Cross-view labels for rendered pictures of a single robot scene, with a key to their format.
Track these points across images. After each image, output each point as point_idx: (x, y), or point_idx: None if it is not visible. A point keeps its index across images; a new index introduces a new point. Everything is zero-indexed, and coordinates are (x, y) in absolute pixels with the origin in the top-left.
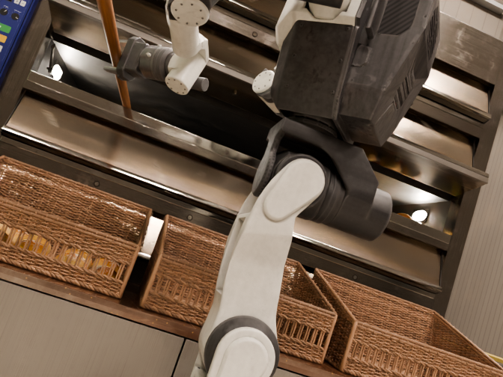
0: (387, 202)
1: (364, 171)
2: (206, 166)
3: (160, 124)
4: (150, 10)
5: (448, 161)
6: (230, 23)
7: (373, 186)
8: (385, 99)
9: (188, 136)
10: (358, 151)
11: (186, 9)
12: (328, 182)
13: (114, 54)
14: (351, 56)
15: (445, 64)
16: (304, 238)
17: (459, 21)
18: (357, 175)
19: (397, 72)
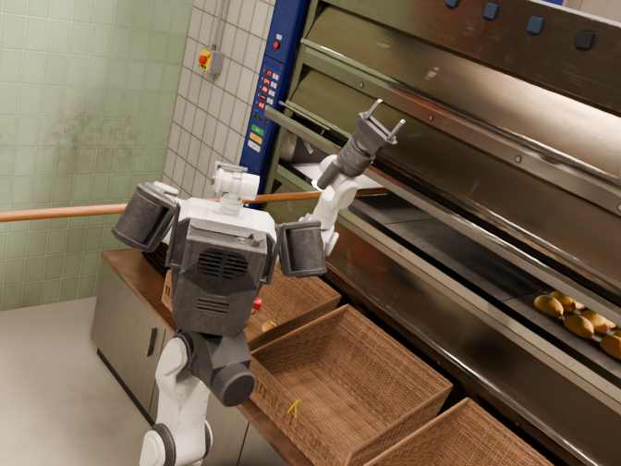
0: (222, 384)
1: (206, 357)
2: (389, 261)
3: (352, 215)
4: (350, 99)
5: (617, 314)
6: (409, 107)
7: (210, 370)
8: (183, 315)
9: (371, 229)
10: (203, 341)
11: None
12: (191, 358)
13: None
14: (173, 279)
15: None
16: (454, 361)
17: None
18: (202, 359)
19: (176, 301)
